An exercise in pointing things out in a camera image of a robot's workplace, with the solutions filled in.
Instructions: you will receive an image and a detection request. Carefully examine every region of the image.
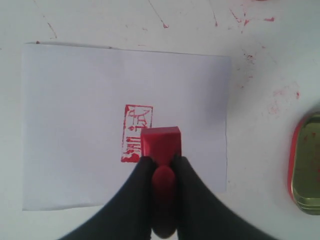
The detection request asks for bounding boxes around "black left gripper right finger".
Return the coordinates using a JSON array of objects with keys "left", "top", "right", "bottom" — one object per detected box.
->
[{"left": 172, "top": 156, "right": 265, "bottom": 240}]

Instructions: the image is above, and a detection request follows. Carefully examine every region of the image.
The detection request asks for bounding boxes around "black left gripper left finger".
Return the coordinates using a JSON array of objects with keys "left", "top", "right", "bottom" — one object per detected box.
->
[{"left": 61, "top": 156, "right": 153, "bottom": 240}]

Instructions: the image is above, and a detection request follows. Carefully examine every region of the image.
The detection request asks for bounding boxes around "red stamp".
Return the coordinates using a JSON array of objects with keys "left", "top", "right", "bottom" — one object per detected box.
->
[{"left": 140, "top": 126, "right": 182, "bottom": 239}]

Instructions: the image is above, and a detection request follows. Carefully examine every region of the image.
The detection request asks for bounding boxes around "gold tin lid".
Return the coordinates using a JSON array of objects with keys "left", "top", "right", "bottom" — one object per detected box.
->
[{"left": 287, "top": 112, "right": 320, "bottom": 216}]

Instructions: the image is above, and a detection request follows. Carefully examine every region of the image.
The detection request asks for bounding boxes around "white paper sheet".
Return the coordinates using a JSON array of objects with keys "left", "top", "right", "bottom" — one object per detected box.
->
[{"left": 21, "top": 43, "right": 231, "bottom": 211}]

